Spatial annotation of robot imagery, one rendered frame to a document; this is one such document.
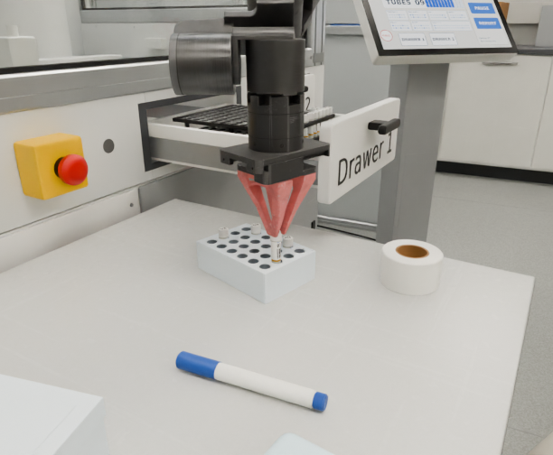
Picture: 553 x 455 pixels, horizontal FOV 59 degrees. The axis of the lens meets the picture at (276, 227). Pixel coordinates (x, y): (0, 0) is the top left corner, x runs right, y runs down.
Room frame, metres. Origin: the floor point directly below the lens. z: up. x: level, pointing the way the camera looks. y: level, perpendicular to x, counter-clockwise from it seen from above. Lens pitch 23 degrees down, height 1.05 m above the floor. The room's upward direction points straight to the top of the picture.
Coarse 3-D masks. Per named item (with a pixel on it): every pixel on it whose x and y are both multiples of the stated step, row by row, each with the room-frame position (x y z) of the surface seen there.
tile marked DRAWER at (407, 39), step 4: (400, 32) 1.60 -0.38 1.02; (404, 32) 1.60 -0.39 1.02; (408, 32) 1.61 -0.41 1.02; (412, 32) 1.61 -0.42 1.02; (416, 32) 1.62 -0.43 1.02; (420, 32) 1.62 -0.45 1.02; (424, 32) 1.63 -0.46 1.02; (400, 36) 1.59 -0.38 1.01; (404, 36) 1.59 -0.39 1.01; (408, 36) 1.60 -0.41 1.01; (412, 36) 1.60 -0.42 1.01; (416, 36) 1.61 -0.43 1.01; (420, 36) 1.61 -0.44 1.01; (424, 36) 1.62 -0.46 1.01; (400, 40) 1.58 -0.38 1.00; (404, 40) 1.59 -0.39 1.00; (408, 40) 1.59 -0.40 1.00; (412, 40) 1.59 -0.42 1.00; (416, 40) 1.60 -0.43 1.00; (420, 40) 1.60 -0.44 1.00; (424, 40) 1.61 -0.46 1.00; (404, 44) 1.57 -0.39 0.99; (408, 44) 1.58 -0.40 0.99; (412, 44) 1.58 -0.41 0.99; (416, 44) 1.59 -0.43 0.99; (420, 44) 1.59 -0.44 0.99; (424, 44) 1.60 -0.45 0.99
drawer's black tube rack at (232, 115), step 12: (216, 108) 0.93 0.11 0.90; (228, 108) 0.93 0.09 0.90; (240, 108) 0.94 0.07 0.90; (180, 120) 0.83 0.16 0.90; (192, 120) 0.81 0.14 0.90; (204, 120) 0.81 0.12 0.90; (216, 120) 0.82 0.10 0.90; (228, 120) 0.81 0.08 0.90; (240, 120) 0.81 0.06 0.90; (228, 132) 0.86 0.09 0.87; (240, 132) 0.86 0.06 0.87
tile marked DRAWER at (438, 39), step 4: (428, 32) 1.63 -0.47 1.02; (432, 32) 1.64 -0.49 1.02; (436, 32) 1.64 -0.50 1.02; (440, 32) 1.65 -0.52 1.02; (444, 32) 1.65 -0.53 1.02; (448, 32) 1.66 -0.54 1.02; (452, 32) 1.66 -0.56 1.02; (432, 36) 1.63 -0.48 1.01; (436, 36) 1.63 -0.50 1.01; (440, 36) 1.64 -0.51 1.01; (444, 36) 1.64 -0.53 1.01; (448, 36) 1.65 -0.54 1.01; (452, 36) 1.65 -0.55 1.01; (432, 40) 1.62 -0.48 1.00; (436, 40) 1.62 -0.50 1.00; (440, 40) 1.63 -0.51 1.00; (444, 40) 1.63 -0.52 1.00; (448, 40) 1.64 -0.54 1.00; (452, 40) 1.64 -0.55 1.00; (436, 44) 1.61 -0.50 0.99; (440, 44) 1.61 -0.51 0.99; (444, 44) 1.62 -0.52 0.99; (448, 44) 1.62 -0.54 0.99; (452, 44) 1.63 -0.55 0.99; (456, 44) 1.63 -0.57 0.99
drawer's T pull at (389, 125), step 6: (378, 120) 0.75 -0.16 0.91; (384, 120) 0.75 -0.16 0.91; (390, 120) 0.74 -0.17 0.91; (396, 120) 0.75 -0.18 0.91; (372, 126) 0.73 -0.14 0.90; (378, 126) 0.73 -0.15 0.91; (384, 126) 0.70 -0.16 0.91; (390, 126) 0.72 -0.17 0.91; (396, 126) 0.74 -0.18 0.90; (378, 132) 0.70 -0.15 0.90; (384, 132) 0.70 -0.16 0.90
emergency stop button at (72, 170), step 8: (64, 160) 0.59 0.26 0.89; (72, 160) 0.59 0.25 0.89; (80, 160) 0.60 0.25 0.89; (64, 168) 0.59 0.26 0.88; (72, 168) 0.59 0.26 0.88; (80, 168) 0.60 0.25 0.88; (88, 168) 0.62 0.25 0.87; (64, 176) 0.58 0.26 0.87; (72, 176) 0.59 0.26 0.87; (80, 176) 0.60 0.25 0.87; (72, 184) 0.59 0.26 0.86
